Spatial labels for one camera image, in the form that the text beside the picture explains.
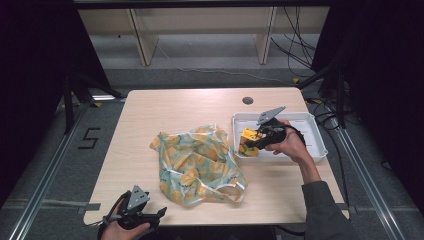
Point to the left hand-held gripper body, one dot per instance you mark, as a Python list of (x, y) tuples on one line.
[(135, 206)]

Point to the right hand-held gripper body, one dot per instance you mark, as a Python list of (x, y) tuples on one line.
[(273, 130)]

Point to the yellow toy box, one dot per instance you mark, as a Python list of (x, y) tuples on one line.
[(249, 135)]

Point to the yellow green toy food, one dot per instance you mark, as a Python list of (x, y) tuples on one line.
[(249, 152)]

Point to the white plastic tray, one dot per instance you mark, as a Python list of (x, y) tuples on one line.
[(310, 133)]

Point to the orange print green bag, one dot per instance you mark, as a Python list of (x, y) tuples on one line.
[(200, 166)]

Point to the person's right hand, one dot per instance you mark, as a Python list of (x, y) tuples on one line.
[(291, 143)]

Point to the person's left hand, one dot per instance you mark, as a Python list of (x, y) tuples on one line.
[(121, 231)]

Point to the grey table grommet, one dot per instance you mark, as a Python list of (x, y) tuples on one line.
[(247, 100)]

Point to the black metal stand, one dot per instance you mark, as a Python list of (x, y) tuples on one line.
[(71, 100), (335, 90)]

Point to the light wooden shelf unit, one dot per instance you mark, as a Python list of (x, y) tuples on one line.
[(203, 26)]

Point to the black curtain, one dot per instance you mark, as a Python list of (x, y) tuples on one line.
[(386, 83), (30, 83)]

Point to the aluminium floor rail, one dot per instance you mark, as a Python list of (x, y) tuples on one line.
[(46, 173), (366, 180)]

